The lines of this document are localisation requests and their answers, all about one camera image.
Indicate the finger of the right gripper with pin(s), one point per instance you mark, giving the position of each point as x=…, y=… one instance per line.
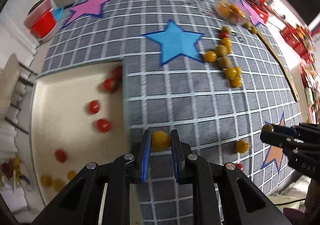
x=300, y=130
x=278, y=140

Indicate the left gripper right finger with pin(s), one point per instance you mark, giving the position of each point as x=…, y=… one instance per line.
x=177, y=154

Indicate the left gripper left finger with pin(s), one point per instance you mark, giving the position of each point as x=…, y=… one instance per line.
x=145, y=151

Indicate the red tomato edge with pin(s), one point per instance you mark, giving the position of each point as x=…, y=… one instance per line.
x=94, y=106

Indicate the red tomato pair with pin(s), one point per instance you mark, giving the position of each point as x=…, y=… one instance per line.
x=110, y=85
x=61, y=156

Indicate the long curved wooden stick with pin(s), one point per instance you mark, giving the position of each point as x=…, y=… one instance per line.
x=288, y=77

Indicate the yellow tomato near front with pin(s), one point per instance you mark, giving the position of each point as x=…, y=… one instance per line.
x=242, y=146

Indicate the dark tomato front edge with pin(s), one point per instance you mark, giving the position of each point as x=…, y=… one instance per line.
x=240, y=166

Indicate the round white gift box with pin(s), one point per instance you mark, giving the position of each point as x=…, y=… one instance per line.
x=306, y=81

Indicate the white rectangular tray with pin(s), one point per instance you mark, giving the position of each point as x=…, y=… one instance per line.
x=60, y=120

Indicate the grey grid star tablecloth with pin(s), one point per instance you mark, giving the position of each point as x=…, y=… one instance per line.
x=184, y=94

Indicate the yellow tomato cluster lower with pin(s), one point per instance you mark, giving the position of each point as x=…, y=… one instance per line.
x=236, y=82

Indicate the yellow tomato cluster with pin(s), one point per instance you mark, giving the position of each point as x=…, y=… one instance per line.
x=238, y=71
x=236, y=82
x=230, y=73

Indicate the yellow tomato cluster right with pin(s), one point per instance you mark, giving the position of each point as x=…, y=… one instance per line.
x=238, y=71

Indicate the yellow tomato tray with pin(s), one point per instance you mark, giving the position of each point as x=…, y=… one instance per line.
x=58, y=185
x=71, y=174

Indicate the yellow tomato cluster centre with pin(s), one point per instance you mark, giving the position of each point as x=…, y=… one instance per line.
x=230, y=73

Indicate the yellow tomato beside star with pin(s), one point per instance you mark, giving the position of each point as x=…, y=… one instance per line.
x=210, y=56

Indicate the shiny yellow cherry tomato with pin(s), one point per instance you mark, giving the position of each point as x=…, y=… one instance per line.
x=229, y=50

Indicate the yellow tomato in tray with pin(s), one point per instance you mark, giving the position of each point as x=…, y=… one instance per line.
x=46, y=181

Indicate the yellow-green tomato near bowl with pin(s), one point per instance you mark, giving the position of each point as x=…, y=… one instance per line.
x=253, y=30

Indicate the small red tomato top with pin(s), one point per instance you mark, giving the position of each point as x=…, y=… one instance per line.
x=223, y=35

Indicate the red plastic stool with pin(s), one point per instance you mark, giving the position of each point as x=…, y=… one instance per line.
x=259, y=8

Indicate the orange in bowl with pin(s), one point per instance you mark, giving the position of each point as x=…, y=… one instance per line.
x=224, y=11

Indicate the clear glass fruit bowl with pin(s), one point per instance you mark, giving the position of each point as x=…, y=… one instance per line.
x=239, y=14

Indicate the red lidded plastic container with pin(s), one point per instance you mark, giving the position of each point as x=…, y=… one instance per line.
x=40, y=20

